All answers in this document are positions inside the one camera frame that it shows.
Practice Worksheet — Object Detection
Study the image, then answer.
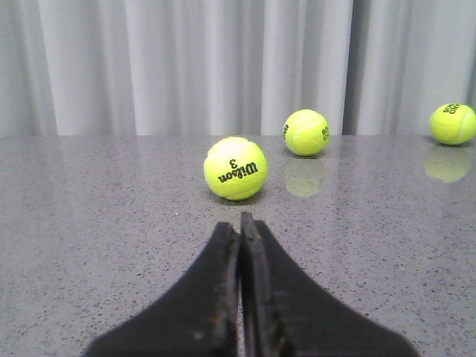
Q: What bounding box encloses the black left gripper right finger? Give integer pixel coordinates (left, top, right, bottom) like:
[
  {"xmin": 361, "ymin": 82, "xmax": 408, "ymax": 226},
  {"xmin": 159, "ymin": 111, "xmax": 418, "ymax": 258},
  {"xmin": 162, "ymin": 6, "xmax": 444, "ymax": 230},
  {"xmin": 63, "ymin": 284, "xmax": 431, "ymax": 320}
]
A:
[{"xmin": 240, "ymin": 212, "xmax": 418, "ymax": 356}]

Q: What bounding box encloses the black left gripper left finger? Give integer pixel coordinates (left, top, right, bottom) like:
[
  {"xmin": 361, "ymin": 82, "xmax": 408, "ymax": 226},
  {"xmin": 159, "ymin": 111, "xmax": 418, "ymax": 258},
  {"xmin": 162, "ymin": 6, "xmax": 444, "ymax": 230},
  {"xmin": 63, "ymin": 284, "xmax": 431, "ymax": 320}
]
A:
[{"xmin": 85, "ymin": 222, "xmax": 239, "ymax": 356}]

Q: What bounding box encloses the yellow Wilson 3 tennis ball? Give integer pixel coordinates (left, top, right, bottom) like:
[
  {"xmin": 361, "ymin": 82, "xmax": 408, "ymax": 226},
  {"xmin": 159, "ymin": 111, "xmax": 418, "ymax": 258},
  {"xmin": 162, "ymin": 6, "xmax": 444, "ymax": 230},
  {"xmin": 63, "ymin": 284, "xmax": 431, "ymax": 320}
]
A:
[{"xmin": 203, "ymin": 136, "xmax": 268, "ymax": 201}]

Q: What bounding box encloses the yellow tennis ball middle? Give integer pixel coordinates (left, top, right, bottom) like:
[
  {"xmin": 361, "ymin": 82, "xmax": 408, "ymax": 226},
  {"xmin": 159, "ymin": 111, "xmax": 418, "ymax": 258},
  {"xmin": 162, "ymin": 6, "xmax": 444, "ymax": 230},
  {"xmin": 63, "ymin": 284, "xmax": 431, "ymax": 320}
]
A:
[{"xmin": 283, "ymin": 109, "xmax": 330, "ymax": 156}]

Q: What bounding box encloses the yellow tennis ball far left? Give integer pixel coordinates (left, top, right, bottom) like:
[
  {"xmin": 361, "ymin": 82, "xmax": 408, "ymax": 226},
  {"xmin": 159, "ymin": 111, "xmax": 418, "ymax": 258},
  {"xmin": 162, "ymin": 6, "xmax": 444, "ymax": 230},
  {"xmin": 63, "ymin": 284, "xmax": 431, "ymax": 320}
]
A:
[{"xmin": 430, "ymin": 103, "xmax": 475, "ymax": 146}]

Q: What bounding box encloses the white pleated curtain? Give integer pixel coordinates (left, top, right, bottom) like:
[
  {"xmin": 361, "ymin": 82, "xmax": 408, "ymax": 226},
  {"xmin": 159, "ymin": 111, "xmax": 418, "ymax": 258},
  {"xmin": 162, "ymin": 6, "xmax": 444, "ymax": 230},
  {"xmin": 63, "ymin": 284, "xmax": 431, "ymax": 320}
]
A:
[{"xmin": 1, "ymin": 1, "xmax": 475, "ymax": 136}]

